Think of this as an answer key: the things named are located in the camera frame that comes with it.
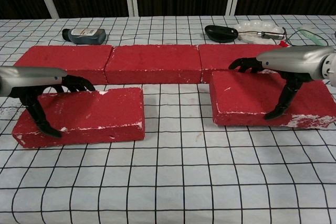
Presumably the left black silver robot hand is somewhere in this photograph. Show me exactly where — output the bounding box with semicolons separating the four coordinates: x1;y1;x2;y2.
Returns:
0;66;97;138

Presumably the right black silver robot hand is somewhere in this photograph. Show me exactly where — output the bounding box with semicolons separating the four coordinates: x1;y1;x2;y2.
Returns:
228;46;334;120

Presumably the red brick with chipped corner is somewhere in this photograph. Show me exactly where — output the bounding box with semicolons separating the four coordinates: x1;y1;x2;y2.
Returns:
209;70;336;130

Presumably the red brick with small dents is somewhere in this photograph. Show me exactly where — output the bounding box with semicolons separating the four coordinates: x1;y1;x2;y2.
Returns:
12;87;145;148

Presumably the silver metal pen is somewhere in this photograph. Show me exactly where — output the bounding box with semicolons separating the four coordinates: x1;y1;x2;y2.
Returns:
240;31;289;40

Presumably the green plastic comb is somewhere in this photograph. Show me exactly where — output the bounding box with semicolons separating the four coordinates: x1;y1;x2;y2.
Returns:
296;24;326;47

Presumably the white paint palette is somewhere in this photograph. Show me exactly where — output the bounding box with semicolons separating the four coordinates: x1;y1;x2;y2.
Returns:
233;21;286;45

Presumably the red base brick white patch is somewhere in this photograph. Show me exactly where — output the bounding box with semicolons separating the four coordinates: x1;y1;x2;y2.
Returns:
198;43;286;83

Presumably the dark ink bottle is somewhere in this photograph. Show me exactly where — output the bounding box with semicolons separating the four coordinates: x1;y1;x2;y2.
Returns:
62;27;107;45

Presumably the white black checkered tablecloth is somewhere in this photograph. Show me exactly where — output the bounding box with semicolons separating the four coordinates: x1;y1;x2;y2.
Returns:
0;15;336;224

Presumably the thin black wire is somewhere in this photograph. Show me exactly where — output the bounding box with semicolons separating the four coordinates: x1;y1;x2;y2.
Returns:
282;26;336;49

